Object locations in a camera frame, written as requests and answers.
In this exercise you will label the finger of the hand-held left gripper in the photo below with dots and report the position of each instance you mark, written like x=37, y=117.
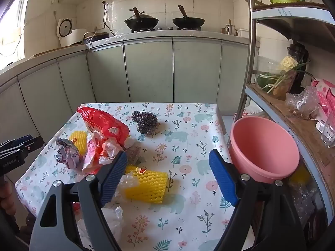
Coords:
x=18, y=140
x=31, y=145

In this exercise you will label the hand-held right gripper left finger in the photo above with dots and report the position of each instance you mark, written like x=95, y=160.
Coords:
x=115, y=177

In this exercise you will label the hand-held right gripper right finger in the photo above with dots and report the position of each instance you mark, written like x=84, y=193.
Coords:
x=222, y=177

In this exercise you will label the yellow foam fruit net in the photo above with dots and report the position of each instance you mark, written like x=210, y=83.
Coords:
x=146, y=185

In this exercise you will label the pink plastic bucket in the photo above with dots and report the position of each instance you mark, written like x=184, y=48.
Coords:
x=261, y=146

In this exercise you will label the red snack bag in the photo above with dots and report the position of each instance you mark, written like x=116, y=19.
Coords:
x=104, y=124

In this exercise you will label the dark steel wool scrubber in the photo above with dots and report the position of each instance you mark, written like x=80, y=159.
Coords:
x=145, y=123

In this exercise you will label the person's left hand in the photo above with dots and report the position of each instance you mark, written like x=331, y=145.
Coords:
x=6, y=198

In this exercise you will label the clear plastic wrap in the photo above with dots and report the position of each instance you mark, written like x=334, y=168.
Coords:
x=125, y=185

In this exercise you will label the grey scouring pad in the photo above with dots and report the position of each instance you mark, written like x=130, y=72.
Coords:
x=134, y=157

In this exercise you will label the crumpled white tissue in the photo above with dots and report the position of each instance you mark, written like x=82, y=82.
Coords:
x=129, y=142

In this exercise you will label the plain yellow foam net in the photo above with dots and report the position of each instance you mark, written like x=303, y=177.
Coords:
x=79, y=141

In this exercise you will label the red printed plastic bag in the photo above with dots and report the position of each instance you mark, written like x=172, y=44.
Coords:
x=251, y=112

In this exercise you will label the yellow packet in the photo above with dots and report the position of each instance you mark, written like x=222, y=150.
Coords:
x=299, y=175

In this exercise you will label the crumpled clear plastic bags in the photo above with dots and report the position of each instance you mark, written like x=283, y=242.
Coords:
x=305, y=204

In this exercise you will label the cardboard shelf liner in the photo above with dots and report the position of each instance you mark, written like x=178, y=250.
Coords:
x=301, y=136

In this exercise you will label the wooden cutting board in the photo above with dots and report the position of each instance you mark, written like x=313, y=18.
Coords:
x=47, y=51

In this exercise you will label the brown potato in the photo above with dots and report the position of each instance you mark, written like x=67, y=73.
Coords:
x=278, y=91

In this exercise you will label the dark green vegetable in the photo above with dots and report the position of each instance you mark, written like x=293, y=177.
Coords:
x=263, y=82

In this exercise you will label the green onions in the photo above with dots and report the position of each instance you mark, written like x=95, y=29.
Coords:
x=277, y=82

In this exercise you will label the white paper tags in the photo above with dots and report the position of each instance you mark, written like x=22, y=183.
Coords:
x=320, y=126

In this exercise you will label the clear plastic bag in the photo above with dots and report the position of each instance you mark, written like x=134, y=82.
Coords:
x=303, y=102

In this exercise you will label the window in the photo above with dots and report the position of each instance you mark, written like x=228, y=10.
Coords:
x=13, y=26

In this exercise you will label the glass mug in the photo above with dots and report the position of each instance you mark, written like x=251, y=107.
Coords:
x=328, y=133

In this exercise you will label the pale green base cabinets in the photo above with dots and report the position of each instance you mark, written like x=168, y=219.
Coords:
x=149, y=68

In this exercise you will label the white rice cooker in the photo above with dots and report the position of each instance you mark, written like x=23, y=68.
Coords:
x=70, y=36

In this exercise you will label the clear plastic container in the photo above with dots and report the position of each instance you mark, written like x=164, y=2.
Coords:
x=264, y=64

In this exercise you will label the black induction cooker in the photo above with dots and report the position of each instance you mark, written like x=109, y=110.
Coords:
x=95, y=37

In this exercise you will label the cauliflower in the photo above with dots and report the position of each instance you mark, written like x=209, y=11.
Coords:
x=288, y=62

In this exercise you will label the pink polka dot plush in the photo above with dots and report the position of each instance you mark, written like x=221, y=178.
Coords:
x=325, y=94

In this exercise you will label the metal shelf rack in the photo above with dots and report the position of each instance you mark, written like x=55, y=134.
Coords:
x=250, y=44

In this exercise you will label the black blender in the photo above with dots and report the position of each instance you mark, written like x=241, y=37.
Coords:
x=298, y=55

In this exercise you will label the white container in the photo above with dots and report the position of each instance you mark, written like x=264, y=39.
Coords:
x=243, y=32

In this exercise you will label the stainless steel kettle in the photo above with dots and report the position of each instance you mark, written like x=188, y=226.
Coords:
x=230, y=28

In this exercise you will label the gas stove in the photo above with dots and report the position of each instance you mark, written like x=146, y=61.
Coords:
x=165, y=29

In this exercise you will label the black wok with lid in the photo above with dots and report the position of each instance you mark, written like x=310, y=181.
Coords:
x=141, y=22

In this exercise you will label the black frying pan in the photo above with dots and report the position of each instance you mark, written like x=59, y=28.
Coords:
x=188, y=22

